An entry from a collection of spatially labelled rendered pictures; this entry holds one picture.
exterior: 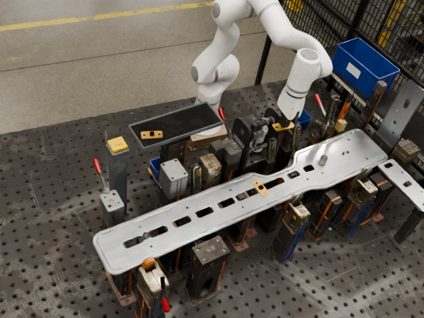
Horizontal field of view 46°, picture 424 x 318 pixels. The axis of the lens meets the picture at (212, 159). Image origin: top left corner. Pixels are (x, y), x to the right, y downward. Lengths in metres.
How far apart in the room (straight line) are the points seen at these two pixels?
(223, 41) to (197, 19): 2.64
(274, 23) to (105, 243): 0.99
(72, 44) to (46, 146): 1.92
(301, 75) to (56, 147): 1.34
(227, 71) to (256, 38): 2.38
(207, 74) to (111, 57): 2.07
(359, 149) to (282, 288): 0.74
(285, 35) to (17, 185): 1.38
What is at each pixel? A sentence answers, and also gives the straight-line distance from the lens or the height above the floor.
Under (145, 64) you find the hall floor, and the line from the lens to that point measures 4.18.
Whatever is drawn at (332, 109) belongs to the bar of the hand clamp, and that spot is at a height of 1.15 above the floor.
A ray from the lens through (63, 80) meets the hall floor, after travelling 4.02.
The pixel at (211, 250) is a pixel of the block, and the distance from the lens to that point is 1.83.
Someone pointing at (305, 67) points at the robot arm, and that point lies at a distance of 1.72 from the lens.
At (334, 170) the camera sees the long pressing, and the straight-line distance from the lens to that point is 2.26.
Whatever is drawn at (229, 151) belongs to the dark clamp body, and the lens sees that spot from 2.08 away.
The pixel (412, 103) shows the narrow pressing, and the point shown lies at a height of 1.25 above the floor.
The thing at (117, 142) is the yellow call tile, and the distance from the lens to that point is 1.95.
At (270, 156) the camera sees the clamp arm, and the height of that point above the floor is 1.02.
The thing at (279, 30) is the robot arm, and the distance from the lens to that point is 1.81.
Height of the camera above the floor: 2.59
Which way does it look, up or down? 48 degrees down
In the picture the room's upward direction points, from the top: 12 degrees clockwise
